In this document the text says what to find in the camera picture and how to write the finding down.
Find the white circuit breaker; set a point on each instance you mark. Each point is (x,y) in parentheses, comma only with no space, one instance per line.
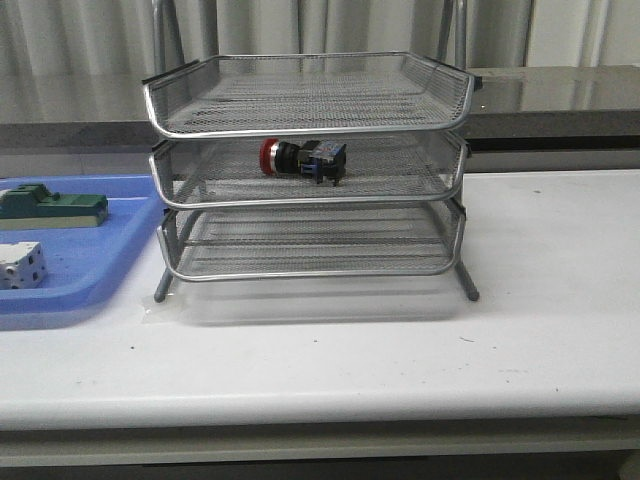
(23,265)

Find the green electrical module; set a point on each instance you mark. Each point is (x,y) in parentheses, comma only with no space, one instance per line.
(34,206)

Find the clear tape strip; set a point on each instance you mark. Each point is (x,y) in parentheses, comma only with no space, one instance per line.
(170,310)

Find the grey stone counter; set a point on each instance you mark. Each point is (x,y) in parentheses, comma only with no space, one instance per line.
(522,108)

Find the blue plastic tray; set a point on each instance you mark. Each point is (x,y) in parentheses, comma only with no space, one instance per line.
(85,265)

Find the white pleated curtain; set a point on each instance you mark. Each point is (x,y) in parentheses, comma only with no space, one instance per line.
(56,54)

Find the red emergency push button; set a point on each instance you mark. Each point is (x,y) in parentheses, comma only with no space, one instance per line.
(318,160)

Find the silver mesh tray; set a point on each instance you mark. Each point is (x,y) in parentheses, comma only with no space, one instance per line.
(232,96)
(423,165)
(338,240)

